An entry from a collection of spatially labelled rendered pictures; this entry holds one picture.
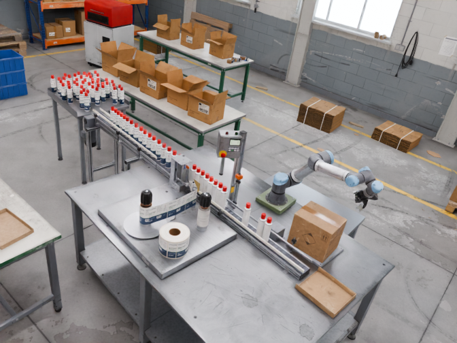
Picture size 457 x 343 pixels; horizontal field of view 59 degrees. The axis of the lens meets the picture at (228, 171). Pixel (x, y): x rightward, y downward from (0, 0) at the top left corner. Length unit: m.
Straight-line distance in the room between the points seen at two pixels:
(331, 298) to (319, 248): 0.35
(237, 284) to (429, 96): 5.96
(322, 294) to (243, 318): 0.57
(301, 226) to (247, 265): 0.47
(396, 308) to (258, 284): 1.80
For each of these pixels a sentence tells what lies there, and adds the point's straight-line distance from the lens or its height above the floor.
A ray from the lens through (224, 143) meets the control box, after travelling 2.96.
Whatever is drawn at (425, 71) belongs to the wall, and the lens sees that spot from 7.90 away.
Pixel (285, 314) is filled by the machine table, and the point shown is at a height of 0.83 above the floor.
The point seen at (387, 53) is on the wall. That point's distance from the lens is 8.05.
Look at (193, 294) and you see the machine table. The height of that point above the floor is 0.83.
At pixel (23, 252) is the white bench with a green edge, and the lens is 3.00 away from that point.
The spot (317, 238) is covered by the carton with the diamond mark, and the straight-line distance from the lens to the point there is 2.88.
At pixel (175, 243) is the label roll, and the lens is 2.63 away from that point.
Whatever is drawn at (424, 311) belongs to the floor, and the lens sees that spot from 4.32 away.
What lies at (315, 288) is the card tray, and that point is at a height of 0.83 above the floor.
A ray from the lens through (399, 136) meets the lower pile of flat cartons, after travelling 7.10.
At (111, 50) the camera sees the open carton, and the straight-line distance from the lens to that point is 6.12.
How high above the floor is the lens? 2.80
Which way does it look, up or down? 32 degrees down
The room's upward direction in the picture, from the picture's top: 9 degrees clockwise
